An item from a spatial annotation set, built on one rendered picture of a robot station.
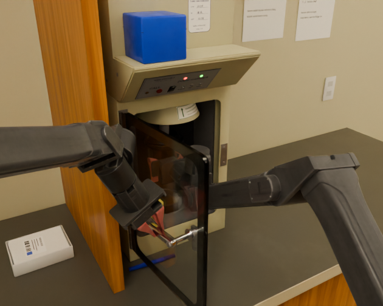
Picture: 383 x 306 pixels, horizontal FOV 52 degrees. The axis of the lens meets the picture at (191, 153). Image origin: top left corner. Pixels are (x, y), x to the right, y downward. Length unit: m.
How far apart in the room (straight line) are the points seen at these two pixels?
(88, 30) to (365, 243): 0.58
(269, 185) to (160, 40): 0.38
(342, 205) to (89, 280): 0.76
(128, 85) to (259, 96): 0.98
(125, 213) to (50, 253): 0.46
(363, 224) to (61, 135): 0.41
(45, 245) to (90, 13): 0.68
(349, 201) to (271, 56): 1.25
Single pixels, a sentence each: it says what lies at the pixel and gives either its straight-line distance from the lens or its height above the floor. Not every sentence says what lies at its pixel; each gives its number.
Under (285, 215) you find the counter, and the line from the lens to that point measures 1.36.
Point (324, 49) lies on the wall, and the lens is 1.93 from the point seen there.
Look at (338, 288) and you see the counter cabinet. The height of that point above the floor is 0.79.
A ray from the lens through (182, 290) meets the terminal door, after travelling 0.93.
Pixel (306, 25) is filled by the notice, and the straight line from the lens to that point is 1.82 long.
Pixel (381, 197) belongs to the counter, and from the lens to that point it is 1.57.
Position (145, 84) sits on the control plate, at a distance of 0.85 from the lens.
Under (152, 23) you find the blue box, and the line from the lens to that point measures 0.80.
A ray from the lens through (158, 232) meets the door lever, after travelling 0.81.
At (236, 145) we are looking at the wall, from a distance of 1.74.
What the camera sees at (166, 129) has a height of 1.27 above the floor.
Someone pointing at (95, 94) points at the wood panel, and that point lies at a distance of 0.80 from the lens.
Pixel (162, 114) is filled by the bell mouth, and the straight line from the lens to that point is 1.02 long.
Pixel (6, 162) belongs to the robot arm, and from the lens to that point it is 0.47.
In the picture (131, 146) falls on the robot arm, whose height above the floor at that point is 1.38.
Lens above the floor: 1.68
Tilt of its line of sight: 25 degrees down
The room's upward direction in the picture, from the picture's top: straight up
